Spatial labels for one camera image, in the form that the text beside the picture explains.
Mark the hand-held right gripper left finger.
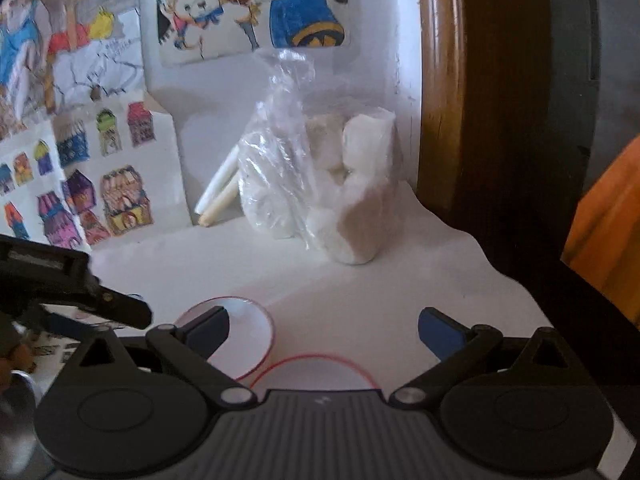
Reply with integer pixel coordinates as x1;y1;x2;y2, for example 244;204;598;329
75;305;258;408

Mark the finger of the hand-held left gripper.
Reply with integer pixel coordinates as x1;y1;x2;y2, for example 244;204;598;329
75;282;154;332
29;304;112;337

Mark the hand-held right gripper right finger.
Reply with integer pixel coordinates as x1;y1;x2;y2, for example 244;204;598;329
390;306;575;408

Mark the small white red-rimmed bowl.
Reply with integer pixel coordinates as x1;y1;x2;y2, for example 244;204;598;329
248;354;384;392
174;297;276;381

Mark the white printed tablecloth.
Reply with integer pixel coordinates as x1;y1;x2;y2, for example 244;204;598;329
22;182;553;392

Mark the coloured houses drawing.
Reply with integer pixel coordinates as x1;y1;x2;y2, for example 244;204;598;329
0;100;192;257

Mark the cream stick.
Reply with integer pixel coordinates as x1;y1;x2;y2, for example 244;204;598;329
197;182;240;227

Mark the white stick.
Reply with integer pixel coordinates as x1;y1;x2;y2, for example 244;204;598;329
194;144;242;215

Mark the clear bag of white buns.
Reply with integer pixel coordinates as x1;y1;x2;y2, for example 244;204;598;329
236;49;402;266

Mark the orange cloth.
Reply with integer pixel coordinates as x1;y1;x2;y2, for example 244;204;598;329
560;134;640;328

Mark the colourful figures drawing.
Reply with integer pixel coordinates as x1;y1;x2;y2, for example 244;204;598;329
0;0;147;133

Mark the teddy bear drawing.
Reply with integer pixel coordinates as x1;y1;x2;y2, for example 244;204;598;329
156;0;352;67

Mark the brown wooden frame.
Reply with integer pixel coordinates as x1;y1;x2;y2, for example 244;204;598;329
416;0;483;226

